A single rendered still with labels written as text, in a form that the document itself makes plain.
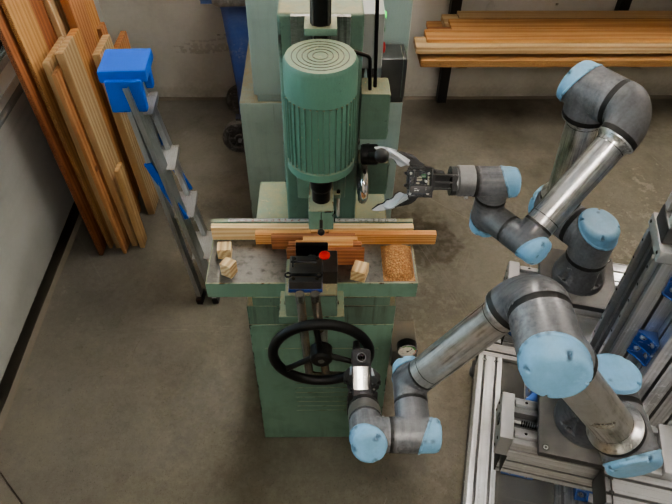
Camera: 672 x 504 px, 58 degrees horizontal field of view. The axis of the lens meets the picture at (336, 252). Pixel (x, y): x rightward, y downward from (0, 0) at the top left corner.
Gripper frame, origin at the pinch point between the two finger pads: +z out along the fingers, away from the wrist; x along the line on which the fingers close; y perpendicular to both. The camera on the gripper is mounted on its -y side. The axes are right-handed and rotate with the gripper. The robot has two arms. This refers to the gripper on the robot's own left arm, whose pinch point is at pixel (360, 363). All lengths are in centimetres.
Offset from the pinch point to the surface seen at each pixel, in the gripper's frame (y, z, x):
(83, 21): -90, 145, -120
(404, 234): -27.4, 30.0, 13.2
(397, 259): -22.0, 21.7, 10.6
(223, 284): -13.8, 18.4, -38.2
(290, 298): -14.3, 7.7, -18.8
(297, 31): -82, 18, -19
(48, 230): 3, 134, -138
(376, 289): -13.5, 19.8, 5.0
